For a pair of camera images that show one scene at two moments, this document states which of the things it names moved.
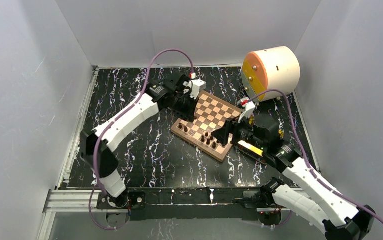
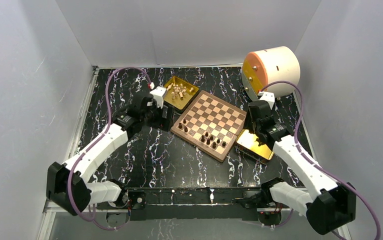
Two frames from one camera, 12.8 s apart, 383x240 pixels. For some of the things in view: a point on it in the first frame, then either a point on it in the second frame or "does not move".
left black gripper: (188, 115) → (164, 124)
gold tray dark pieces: (252, 151) does not move
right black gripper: (231, 126) → (248, 122)
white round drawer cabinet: (278, 68) does not move
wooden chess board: (212, 111) does not move
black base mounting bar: (188, 204) does not move
